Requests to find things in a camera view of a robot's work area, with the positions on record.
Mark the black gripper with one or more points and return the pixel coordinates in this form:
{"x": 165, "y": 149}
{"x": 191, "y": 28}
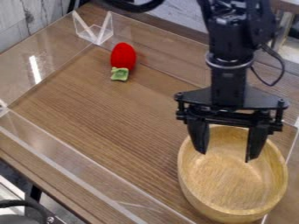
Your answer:
{"x": 259, "y": 113}

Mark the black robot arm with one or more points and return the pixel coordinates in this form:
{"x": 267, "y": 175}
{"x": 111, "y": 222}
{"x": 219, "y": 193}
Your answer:
{"x": 240, "y": 27}

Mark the brown wooden bowl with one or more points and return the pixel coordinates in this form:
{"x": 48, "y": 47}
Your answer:
{"x": 231, "y": 190}

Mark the red plush strawberry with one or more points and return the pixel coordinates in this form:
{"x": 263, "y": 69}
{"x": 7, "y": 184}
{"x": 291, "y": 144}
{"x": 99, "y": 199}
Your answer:
{"x": 123, "y": 61}

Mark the clear acrylic corner bracket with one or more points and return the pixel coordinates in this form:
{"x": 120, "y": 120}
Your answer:
{"x": 96, "y": 33}

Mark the clear acrylic tray wall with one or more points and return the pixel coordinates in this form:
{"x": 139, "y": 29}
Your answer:
{"x": 96, "y": 140}

